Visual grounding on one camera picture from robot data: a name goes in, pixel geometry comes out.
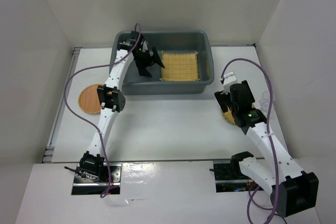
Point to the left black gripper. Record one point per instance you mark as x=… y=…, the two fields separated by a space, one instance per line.
x=142 y=67

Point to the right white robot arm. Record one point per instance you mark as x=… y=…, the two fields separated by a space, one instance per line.
x=290 y=188

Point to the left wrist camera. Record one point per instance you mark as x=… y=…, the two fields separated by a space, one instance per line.
x=126 y=44

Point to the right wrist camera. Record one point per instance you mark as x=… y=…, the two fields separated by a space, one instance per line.
x=228 y=80

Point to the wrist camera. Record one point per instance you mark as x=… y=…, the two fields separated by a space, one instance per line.
x=228 y=80
x=126 y=44

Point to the clear plastic cup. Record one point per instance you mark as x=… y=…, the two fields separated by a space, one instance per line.
x=264 y=106
x=266 y=97

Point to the near clear plastic cup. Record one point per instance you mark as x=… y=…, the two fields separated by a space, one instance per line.
x=264 y=106

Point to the grey plastic bin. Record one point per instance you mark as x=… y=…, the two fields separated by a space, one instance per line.
x=175 y=42

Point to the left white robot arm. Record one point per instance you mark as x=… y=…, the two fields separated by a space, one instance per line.
x=111 y=99

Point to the green-rimmed round bamboo tray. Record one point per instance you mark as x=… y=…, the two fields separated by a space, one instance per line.
x=228 y=116

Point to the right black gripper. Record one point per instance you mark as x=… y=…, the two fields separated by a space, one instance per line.
x=222 y=97

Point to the far clear plastic cup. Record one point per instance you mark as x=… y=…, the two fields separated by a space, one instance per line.
x=266 y=97

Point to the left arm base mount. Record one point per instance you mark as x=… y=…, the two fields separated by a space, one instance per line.
x=86 y=184

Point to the aluminium frame rail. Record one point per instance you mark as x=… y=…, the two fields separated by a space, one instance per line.
x=51 y=144

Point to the orange round woven tray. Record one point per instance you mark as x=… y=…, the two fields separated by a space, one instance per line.
x=88 y=100

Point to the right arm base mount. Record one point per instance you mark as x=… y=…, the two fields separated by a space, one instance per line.
x=228 y=177

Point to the square bamboo mat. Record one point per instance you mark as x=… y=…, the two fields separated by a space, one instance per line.
x=179 y=67

